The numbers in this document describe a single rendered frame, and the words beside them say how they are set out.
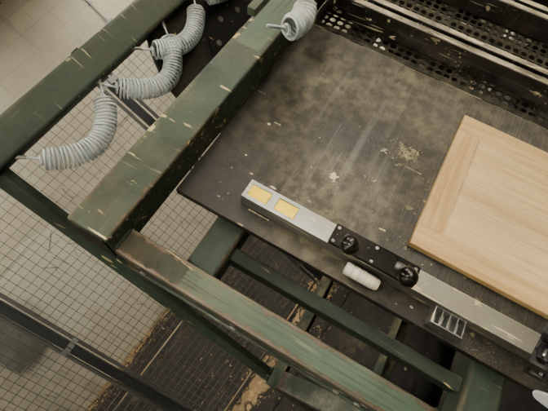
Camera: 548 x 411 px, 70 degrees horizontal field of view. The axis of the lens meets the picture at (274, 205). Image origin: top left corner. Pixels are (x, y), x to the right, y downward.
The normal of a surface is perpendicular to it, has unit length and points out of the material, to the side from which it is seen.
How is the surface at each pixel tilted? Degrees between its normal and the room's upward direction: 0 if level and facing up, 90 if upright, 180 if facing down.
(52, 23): 90
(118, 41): 90
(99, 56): 90
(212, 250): 55
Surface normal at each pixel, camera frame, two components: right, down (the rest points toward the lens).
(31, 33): 0.46, 0.05
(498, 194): 0.07, -0.44
